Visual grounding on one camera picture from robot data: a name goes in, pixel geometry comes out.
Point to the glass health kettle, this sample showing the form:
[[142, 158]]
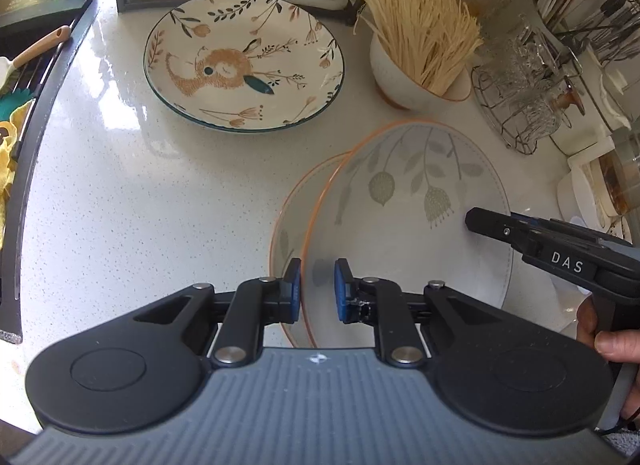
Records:
[[612, 185]]

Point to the orange-rimmed leaf-print plate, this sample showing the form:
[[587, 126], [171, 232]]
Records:
[[400, 225], [290, 225]]

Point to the white bowl holding noodles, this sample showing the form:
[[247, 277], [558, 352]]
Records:
[[395, 85]]

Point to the teal sink mat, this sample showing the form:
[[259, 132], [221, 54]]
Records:
[[12, 105]]

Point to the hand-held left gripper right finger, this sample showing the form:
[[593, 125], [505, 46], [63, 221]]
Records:
[[342, 292]]

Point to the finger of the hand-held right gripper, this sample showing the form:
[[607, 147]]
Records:
[[492, 226], [537, 221]]

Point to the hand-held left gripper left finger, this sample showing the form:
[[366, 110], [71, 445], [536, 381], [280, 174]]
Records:
[[292, 292]]

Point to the rabbit-print plate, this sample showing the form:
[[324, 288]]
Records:
[[240, 95]]

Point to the bundle of dried noodles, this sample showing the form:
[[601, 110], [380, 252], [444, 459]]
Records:
[[420, 20]]

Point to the person's right hand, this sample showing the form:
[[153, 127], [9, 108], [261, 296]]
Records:
[[586, 320]]

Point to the group of hanging utensils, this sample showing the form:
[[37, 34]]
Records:
[[615, 10]]

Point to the yellow dish cloth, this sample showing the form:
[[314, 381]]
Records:
[[15, 145]]

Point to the black kitchen sink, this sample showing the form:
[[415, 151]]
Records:
[[47, 95]]

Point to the black roll-up sink rack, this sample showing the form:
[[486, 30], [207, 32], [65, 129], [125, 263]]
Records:
[[30, 77]]

